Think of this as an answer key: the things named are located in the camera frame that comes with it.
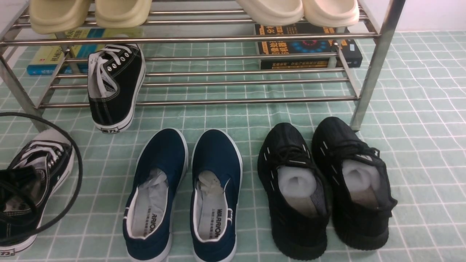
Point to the black canvas sneaker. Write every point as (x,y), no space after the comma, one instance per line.
(115,76)
(53,152)

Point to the cream slipper far right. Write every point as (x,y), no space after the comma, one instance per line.
(331,13)

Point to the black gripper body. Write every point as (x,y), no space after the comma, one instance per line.
(22,190)

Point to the yellow blue book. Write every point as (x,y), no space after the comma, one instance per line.
(46,58)

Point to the yellow slipper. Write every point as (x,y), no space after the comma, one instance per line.
(116,14)
(52,16)

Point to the navy slip-on shoe left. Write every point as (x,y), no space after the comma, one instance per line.
(148,216)

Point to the cream slipper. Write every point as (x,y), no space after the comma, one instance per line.
(273,12)
(331,13)

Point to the silver metal shoe rack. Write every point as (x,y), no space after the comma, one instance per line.
(69,82)

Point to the navy slip-on shoe right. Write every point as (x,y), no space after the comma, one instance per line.
(217,171)

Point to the yellow slipper far left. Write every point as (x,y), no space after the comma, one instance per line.
(52,16)

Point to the black knit sneaker left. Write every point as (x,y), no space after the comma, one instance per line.
(298,195)

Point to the navy slip-on shoe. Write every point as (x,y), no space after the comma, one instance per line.
(217,171)
(148,216)

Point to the black knit sneaker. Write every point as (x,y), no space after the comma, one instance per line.
(298,195)
(362,200)

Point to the black knit sneaker right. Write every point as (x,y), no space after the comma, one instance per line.
(362,200)

